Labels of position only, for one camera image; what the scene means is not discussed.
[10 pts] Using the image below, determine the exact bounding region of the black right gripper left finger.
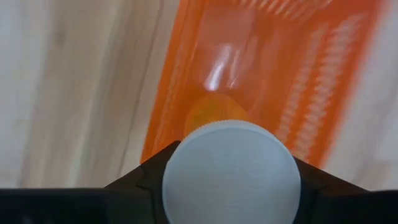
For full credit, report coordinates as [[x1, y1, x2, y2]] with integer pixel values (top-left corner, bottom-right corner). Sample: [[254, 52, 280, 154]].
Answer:
[[104, 140, 182, 224]]

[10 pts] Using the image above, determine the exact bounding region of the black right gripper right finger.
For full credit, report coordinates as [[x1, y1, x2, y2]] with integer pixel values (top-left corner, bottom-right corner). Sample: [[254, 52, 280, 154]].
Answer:
[[292, 157, 370, 224]]

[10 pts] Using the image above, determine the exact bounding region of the orange plastic mesh basket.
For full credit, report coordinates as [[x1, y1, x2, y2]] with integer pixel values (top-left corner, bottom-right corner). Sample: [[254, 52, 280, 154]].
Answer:
[[139, 0, 386, 170]]

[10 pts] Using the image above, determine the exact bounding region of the orange pill bottle white cap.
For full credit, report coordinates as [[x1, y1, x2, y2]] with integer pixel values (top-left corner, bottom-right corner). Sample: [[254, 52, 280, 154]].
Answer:
[[161, 93, 302, 224]]

